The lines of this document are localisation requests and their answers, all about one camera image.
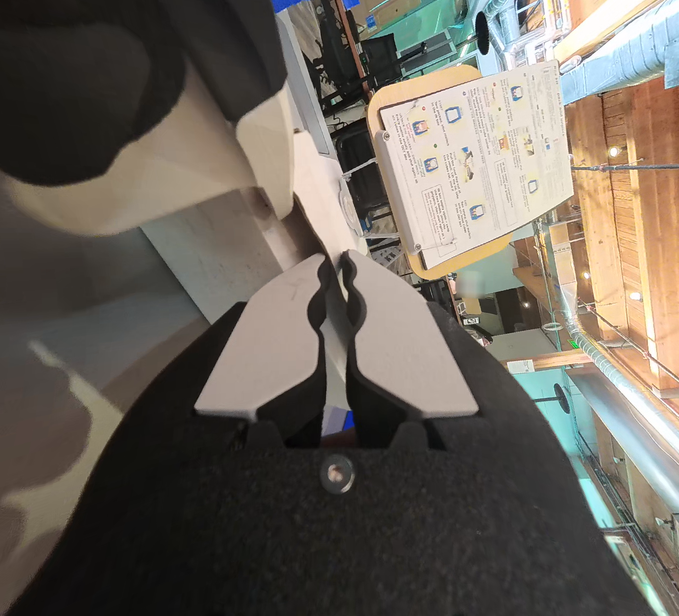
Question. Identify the grey patterned clothing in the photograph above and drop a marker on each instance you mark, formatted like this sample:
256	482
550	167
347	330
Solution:
47	414

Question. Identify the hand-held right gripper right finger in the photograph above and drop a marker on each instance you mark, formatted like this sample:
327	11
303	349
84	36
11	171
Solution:
408	356

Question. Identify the black office chair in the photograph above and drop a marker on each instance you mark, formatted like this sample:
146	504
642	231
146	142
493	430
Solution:
334	51

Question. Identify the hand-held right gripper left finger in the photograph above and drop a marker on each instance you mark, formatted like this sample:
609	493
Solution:
260	351

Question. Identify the insulated silver air duct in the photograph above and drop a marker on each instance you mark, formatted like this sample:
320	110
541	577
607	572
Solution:
620	54

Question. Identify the instruction sheet on wooden board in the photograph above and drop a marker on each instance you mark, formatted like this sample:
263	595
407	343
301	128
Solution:
477	165

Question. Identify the clear round stand base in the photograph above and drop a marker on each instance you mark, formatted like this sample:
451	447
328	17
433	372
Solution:
351	202

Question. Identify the black monitor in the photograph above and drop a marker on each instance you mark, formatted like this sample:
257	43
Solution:
381	58

